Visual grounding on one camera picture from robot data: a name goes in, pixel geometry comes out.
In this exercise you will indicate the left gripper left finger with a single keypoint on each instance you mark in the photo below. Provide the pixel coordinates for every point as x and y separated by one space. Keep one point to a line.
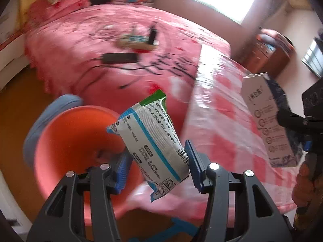
62 217

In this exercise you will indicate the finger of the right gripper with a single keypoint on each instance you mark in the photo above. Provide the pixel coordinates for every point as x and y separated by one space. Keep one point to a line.
293 123

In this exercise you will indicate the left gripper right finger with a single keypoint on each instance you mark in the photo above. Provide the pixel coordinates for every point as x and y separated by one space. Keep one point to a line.
239 208

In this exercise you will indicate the white milk carton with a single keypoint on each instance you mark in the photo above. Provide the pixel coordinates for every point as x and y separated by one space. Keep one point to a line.
264 98

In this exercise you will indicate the white green snack wrapper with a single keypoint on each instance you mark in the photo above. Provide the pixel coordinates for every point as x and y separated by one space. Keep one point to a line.
152 141

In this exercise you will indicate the orange plastic trash bin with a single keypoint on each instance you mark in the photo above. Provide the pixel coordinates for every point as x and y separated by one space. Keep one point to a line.
74 140

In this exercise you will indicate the person's right hand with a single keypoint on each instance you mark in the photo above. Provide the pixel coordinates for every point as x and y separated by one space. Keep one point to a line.
308 189

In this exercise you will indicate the brown wooden dresser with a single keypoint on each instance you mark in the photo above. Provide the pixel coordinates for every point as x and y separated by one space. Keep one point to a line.
265 58

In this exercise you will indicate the pink checkered plastic tablecloth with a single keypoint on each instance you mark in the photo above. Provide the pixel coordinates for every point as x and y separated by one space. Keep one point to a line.
220 125

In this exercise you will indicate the folded blankets on dresser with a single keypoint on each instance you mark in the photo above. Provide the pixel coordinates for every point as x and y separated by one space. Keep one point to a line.
276 39

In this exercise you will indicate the blue round stool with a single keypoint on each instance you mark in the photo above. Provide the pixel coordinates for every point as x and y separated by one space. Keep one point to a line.
58 106

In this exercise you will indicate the pink bed blanket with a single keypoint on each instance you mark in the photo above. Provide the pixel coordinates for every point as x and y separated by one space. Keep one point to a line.
67 56

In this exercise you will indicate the black charger adapter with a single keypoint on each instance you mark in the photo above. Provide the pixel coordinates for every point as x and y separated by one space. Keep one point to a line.
152 35

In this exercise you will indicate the cream power strip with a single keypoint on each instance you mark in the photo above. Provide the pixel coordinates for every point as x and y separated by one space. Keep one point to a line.
136 42

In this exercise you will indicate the white nightstand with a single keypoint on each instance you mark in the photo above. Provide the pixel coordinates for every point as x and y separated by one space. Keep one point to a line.
13 58

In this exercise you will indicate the red folded quilt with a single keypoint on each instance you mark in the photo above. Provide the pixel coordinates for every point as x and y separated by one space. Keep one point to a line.
42 11

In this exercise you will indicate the wall television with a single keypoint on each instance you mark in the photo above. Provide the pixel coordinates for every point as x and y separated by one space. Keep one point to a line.
313 58

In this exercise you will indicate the wall air conditioner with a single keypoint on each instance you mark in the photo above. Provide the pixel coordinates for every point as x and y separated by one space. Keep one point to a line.
300 4

